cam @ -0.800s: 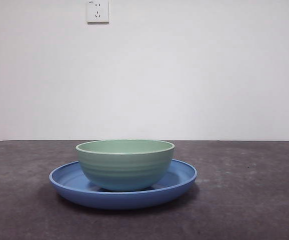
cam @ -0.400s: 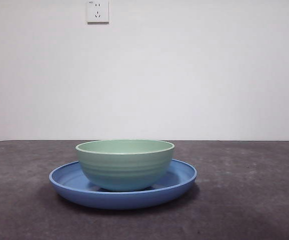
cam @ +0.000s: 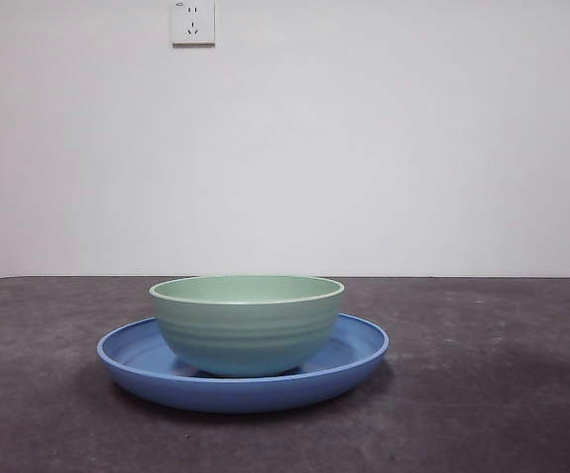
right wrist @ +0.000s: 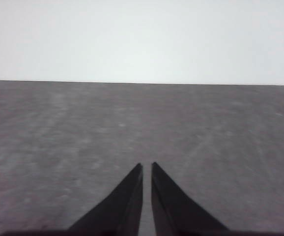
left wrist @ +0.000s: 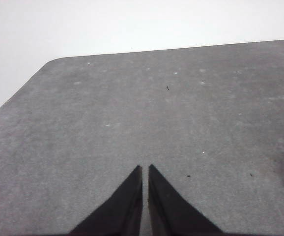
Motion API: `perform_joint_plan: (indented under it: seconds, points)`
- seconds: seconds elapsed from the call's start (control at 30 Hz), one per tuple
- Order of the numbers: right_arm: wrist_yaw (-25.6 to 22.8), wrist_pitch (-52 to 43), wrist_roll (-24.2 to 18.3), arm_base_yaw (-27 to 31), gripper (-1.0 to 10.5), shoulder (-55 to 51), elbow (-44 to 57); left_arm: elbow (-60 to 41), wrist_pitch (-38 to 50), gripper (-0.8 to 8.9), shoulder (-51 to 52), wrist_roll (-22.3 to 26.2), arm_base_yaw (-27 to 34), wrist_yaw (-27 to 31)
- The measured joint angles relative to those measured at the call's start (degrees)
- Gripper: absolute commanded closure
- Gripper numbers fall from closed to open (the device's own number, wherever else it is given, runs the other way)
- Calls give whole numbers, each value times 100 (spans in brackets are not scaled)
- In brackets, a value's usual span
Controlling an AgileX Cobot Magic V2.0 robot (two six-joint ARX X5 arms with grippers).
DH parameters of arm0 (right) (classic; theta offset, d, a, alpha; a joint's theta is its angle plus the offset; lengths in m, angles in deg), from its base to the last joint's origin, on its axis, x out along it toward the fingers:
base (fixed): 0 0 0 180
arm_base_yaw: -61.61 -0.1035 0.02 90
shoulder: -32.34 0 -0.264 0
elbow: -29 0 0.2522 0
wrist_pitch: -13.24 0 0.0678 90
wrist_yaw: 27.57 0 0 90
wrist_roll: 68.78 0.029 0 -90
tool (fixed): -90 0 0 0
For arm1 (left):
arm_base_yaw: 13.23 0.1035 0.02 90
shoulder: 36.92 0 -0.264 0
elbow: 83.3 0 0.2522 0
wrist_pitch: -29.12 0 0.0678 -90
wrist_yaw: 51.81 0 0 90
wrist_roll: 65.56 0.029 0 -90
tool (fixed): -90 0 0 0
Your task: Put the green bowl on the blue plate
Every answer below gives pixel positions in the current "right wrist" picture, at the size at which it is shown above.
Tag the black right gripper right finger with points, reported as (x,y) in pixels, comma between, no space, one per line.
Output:
(171,209)

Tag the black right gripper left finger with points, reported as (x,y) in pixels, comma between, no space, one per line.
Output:
(122,209)

